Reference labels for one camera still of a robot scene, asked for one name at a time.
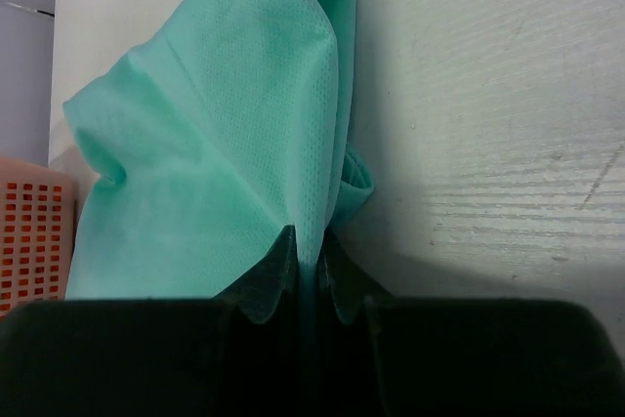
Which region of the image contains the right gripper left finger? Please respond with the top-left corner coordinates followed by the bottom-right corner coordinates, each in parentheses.
top-left (1, 227), bottom-right (298, 416)

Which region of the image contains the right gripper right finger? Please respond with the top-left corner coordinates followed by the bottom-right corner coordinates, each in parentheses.
top-left (316, 232), bottom-right (624, 416)

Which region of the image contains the teal t-shirt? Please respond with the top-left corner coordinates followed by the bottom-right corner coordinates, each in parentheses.
top-left (62, 0), bottom-right (378, 369)

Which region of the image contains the white plastic basket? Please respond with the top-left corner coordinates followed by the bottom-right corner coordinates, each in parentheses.
top-left (1, 156), bottom-right (77, 316)

